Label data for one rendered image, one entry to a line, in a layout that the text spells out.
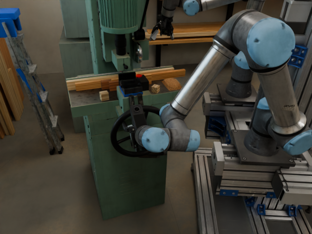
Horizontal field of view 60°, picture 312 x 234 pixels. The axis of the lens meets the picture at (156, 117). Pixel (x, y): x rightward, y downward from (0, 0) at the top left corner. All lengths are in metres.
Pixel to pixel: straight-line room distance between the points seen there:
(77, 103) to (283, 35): 0.94
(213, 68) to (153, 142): 0.31
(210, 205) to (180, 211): 0.30
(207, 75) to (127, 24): 0.54
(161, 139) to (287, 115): 0.42
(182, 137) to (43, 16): 3.10
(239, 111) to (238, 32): 0.90
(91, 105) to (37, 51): 2.63
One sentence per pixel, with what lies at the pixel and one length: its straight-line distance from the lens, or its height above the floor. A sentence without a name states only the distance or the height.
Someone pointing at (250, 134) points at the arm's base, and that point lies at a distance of 1.22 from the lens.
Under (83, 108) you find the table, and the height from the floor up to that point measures 0.88.
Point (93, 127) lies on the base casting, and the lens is 1.40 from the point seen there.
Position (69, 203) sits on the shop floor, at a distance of 2.08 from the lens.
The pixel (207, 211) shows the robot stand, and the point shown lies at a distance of 1.71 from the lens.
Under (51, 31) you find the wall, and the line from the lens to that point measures 3.79.
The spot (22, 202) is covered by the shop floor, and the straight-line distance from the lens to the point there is 2.20.
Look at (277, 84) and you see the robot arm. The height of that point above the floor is 1.22.
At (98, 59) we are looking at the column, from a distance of 1.61.
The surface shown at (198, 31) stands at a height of 0.61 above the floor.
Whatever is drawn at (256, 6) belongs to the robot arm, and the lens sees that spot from 1.63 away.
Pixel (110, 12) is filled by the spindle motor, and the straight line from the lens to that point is 1.29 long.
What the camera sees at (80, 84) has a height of 0.94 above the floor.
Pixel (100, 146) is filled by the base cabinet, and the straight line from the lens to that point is 1.48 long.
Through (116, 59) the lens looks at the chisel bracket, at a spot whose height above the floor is 1.06.
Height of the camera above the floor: 1.57
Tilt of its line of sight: 34 degrees down
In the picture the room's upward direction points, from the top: 1 degrees clockwise
